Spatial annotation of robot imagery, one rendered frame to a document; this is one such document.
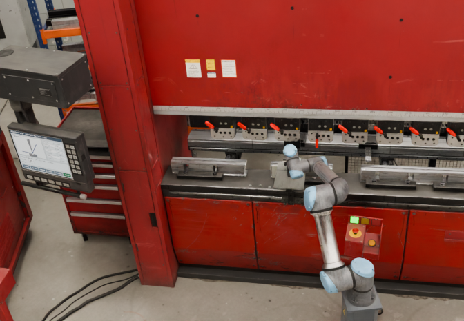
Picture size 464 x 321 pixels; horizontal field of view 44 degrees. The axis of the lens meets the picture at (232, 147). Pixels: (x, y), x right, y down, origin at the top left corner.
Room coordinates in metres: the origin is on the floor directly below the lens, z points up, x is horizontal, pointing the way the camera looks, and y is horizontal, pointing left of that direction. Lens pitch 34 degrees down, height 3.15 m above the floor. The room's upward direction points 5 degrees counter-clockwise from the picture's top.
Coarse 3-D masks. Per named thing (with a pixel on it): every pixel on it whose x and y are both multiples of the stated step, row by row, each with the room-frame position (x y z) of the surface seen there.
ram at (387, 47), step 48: (144, 0) 3.10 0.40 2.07; (192, 0) 3.04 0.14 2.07; (240, 0) 2.98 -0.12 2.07; (288, 0) 2.92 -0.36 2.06; (336, 0) 2.86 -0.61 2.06; (384, 0) 2.81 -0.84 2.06; (432, 0) 2.76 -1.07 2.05; (144, 48) 3.11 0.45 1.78; (192, 48) 3.05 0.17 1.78; (240, 48) 2.98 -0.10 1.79; (288, 48) 2.92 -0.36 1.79; (336, 48) 2.86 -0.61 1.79; (384, 48) 2.81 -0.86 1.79; (432, 48) 2.75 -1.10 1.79; (192, 96) 3.05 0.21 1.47; (240, 96) 2.99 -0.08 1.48; (288, 96) 2.92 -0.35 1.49; (336, 96) 2.86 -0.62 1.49; (384, 96) 2.80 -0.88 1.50; (432, 96) 2.74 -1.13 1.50
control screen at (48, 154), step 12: (12, 132) 2.68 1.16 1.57; (24, 144) 2.65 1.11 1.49; (36, 144) 2.62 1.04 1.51; (48, 144) 2.58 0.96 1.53; (60, 144) 2.54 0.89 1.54; (24, 156) 2.66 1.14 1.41; (36, 156) 2.63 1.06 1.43; (48, 156) 2.59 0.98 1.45; (60, 156) 2.55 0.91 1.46; (36, 168) 2.64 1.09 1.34; (48, 168) 2.60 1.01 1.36; (60, 168) 2.57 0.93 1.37
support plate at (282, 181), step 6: (282, 162) 2.95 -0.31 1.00; (282, 168) 2.88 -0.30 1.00; (276, 174) 2.83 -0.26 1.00; (282, 174) 2.83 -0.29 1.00; (276, 180) 2.77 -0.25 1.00; (282, 180) 2.76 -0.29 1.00; (288, 180) 2.76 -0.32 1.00; (294, 180) 2.75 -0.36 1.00; (300, 180) 2.75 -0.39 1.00; (276, 186) 2.71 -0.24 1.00; (282, 186) 2.70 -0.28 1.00; (288, 186) 2.70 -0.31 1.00; (294, 186) 2.69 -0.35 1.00; (300, 186) 2.69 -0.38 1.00
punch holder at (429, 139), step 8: (416, 128) 2.76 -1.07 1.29; (424, 128) 2.75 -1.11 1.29; (432, 128) 2.74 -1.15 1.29; (440, 128) 2.73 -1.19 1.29; (416, 136) 2.75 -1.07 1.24; (424, 136) 2.74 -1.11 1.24; (432, 136) 2.73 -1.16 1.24; (416, 144) 2.75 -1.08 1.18; (424, 144) 2.74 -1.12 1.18; (432, 144) 2.73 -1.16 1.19
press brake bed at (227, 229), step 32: (192, 192) 2.97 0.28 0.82; (192, 224) 2.97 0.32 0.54; (224, 224) 2.92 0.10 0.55; (256, 224) 2.87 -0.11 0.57; (288, 224) 2.82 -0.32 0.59; (384, 224) 2.68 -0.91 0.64; (416, 224) 2.64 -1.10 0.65; (448, 224) 2.60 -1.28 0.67; (192, 256) 3.00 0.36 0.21; (224, 256) 2.94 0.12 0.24; (256, 256) 2.90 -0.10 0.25; (288, 256) 2.82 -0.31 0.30; (320, 256) 2.78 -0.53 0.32; (352, 256) 2.73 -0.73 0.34; (384, 256) 2.68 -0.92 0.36; (416, 256) 2.63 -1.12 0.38; (448, 256) 2.59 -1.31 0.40; (320, 288) 2.78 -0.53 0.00; (384, 288) 2.69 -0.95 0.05; (416, 288) 2.66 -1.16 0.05; (448, 288) 2.64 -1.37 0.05
